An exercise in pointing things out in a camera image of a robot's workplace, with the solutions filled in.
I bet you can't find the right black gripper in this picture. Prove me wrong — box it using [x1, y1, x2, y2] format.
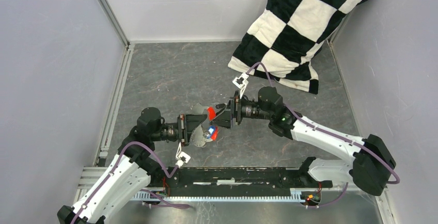
[209, 90, 273, 130]

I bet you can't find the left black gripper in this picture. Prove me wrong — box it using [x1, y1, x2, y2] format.
[151, 113, 208, 147]

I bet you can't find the red key tag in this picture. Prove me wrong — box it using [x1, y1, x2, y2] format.
[207, 107, 216, 121]

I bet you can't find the metal key holder plate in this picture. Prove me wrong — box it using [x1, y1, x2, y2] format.
[190, 103, 212, 147]

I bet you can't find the black head key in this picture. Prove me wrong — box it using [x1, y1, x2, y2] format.
[215, 103, 227, 111]

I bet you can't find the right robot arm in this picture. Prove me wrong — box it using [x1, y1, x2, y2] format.
[210, 87, 398, 196]

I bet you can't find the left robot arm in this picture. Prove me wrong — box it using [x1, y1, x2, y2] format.
[57, 105, 215, 223]

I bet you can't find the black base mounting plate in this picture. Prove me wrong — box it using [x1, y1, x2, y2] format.
[148, 167, 333, 197]

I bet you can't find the black white checkered blanket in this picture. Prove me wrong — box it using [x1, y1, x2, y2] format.
[228, 0, 368, 94]

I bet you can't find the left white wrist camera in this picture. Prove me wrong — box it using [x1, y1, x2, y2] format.
[175, 142, 191, 168]

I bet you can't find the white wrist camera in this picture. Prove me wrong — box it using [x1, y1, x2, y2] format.
[175, 142, 191, 168]
[232, 73, 249, 99]

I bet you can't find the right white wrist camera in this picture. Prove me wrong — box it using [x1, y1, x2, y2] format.
[232, 73, 249, 99]

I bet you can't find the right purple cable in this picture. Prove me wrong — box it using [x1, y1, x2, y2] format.
[245, 61, 401, 209]

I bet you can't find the slotted cable duct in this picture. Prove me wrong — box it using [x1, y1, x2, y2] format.
[131, 190, 315, 203]

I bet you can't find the aluminium frame rail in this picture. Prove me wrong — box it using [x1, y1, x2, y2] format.
[98, 0, 131, 48]

